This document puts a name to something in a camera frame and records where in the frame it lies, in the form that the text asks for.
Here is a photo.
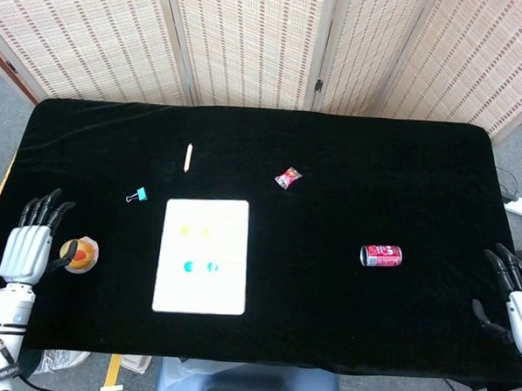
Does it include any teal binder clip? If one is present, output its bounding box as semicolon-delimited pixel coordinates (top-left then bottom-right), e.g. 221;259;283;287
125;185;150;205

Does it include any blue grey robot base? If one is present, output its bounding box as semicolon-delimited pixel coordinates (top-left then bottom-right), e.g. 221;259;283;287
154;356;343;391

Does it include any white box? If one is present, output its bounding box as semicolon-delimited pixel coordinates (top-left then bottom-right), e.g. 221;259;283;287
119;353;153;374

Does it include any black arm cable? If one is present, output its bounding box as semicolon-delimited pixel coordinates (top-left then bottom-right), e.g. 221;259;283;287
0;293;49;387

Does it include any white rectangular board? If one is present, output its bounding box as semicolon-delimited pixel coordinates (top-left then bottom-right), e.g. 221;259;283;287
151;194;252;318

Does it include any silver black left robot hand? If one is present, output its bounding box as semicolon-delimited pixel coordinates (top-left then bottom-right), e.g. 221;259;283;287
0;185;78;288

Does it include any red soda can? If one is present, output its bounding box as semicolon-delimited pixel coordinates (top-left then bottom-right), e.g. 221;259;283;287
359;243;405;269

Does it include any bamboo folding screen panel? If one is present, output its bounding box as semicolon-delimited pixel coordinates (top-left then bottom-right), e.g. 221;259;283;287
372;0;522;145
310;0;434;122
158;0;340;115
0;0;203;114

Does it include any black floor cable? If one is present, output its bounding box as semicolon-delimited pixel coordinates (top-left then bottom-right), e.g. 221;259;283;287
493;165;522;202

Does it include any black velvet tablecloth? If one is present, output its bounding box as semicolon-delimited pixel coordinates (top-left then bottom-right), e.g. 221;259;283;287
0;94;522;391

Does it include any clear plastic bag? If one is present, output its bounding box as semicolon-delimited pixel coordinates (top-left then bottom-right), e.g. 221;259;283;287
31;347;92;380

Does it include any red candy packet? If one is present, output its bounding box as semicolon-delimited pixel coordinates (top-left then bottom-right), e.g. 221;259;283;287
274;164;303;192

